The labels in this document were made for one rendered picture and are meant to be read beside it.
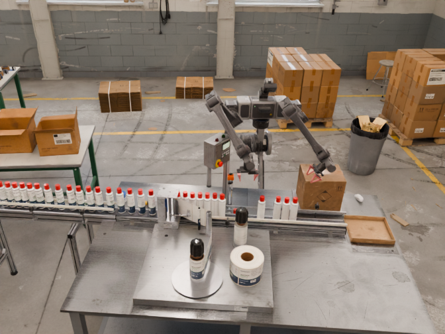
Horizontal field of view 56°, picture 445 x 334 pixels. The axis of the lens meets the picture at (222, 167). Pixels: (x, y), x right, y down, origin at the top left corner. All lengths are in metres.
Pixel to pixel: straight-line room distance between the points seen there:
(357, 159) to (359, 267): 2.65
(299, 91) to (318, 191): 3.22
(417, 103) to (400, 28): 3.13
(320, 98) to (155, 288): 4.42
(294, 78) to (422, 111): 1.76
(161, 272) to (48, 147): 1.96
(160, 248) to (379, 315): 1.38
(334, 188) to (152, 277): 1.45
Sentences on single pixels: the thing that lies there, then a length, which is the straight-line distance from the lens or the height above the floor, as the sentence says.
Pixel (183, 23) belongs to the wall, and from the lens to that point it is 8.02.
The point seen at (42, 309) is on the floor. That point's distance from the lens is 3.85.
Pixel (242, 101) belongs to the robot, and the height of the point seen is 1.53.
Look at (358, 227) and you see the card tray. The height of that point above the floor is 0.83.
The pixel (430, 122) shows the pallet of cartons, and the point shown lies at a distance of 6.41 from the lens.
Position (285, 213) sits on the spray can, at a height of 0.97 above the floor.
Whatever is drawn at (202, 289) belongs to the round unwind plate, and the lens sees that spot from 2.55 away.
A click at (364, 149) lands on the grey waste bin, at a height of 0.37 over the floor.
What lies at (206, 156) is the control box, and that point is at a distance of 2.81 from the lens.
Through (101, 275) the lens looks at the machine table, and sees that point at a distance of 2.79.
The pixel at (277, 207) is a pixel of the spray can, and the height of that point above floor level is 1.01.
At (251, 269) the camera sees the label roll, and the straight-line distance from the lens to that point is 2.49.
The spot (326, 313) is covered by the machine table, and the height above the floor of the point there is 0.83.
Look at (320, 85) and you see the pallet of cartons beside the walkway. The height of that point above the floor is 0.66.
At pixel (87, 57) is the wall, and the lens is 8.36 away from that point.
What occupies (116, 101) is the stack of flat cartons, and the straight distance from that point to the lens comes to 6.82.
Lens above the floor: 2.78
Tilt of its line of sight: 32 degrees down
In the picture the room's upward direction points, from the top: 2 degrees clockwise
